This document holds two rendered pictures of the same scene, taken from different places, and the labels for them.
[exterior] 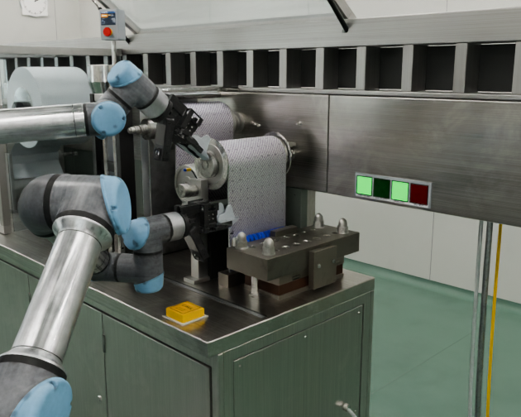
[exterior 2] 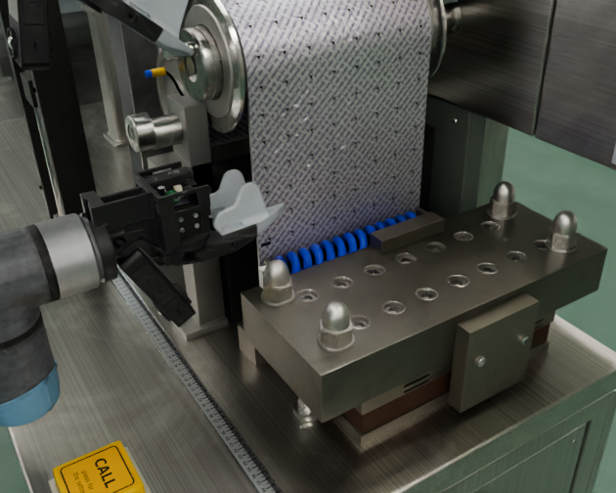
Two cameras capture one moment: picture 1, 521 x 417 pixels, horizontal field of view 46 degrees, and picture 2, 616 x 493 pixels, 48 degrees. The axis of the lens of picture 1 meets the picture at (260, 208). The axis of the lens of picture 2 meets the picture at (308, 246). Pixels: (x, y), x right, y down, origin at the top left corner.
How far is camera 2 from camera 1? 108 cm
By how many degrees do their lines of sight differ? 22
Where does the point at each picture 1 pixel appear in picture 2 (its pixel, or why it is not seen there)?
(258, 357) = not seen: outside the picture
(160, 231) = (8, 289)
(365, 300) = (596, 413)
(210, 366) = not seen: outside the picture
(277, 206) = (399, 163)
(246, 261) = (279, 349)
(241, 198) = (293, 158)
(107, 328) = not seen: hidden behind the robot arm
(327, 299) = (491, 447)
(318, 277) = (477, 384)
